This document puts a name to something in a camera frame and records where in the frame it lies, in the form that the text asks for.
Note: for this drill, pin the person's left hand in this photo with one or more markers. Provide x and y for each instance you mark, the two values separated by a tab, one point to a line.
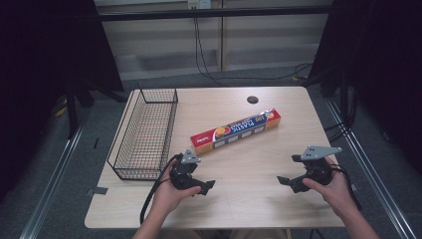
166	195

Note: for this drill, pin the grey tape piece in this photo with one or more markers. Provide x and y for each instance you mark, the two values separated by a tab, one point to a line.
97	191

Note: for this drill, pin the black stand leg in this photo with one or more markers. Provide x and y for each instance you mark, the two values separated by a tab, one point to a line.
72	113

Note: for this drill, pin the long plastic wrap box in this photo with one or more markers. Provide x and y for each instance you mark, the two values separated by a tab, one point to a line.
235	131

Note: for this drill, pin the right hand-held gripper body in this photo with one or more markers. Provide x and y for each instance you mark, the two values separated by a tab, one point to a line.
316	171

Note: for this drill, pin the metal floor rail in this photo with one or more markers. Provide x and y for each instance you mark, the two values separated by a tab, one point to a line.
375	179
49	189

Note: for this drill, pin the black horizontal bar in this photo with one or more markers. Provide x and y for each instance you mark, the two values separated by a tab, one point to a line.
215	13

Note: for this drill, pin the white wall outlet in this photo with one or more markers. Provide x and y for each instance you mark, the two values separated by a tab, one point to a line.
199	3

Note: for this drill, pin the black curtain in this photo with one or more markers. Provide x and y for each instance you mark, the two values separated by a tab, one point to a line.
40	66
381	66

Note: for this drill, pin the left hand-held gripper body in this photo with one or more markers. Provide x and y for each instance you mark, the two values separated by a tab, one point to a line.
181	176

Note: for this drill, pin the person's right hand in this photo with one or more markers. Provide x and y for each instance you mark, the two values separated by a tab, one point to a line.
338	194

